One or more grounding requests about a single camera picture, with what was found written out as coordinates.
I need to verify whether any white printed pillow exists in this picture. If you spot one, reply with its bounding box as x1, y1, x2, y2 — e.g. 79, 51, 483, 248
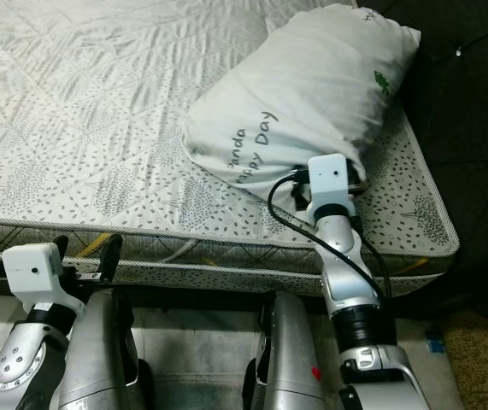
182, 4, 421, 202

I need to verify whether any silver left robot leg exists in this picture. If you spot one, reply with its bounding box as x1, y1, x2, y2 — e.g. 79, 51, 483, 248
56, 286, 150, 410

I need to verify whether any silver robot leg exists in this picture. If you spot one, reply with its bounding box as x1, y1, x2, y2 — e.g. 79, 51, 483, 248
56, 286, 150, 410
244, 290, 334, 410

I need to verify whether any silver right robot leg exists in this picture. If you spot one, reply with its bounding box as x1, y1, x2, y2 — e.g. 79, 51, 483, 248
244, 290, 334, 410

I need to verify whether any black tufted headboard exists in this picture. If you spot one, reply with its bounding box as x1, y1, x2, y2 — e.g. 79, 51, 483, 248
355, 0, 488, 308

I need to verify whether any brown floor rug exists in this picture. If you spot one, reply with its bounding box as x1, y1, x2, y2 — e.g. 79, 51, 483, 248
440, 307, 488, 410

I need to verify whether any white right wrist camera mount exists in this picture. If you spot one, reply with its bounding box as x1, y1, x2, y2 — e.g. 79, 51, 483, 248
308, 154, 360, 216

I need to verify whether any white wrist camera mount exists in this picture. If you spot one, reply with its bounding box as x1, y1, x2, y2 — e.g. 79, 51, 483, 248
3, 242, 78, 313
308, 154, 360, 216

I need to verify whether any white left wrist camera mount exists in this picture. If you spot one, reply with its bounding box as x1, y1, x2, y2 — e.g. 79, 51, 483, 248
3, 242, 78, 313

